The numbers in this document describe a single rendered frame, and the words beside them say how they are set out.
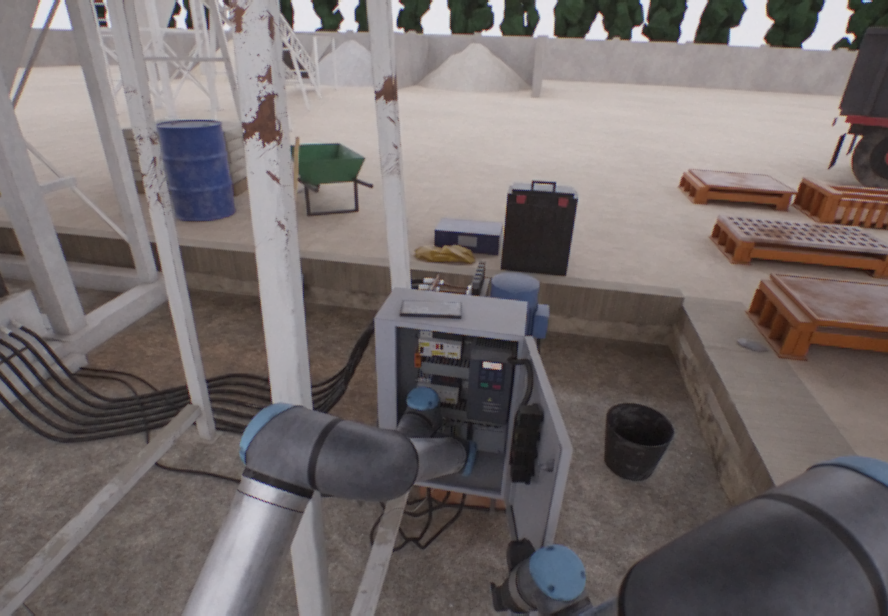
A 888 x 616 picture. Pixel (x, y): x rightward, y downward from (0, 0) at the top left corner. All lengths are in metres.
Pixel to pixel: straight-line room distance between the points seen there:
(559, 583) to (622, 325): 3.05
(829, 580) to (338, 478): 0.59
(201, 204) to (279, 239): 4.39
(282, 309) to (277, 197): 0.22
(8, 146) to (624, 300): 3.93
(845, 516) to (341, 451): 0.59
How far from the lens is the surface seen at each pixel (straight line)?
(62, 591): 2.63
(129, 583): 2.53
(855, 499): 0.50
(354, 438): 0.79
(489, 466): 1.75
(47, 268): 3.86
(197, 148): 5.23
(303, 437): 0.80
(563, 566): 0.97
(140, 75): 2.23
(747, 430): 2.78
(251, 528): 0.82
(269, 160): 0.96
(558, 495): 1.05
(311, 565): 1.34
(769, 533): 0.45
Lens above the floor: 1.89
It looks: 28 degrees down
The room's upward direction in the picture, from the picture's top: 2 degrees clockwise
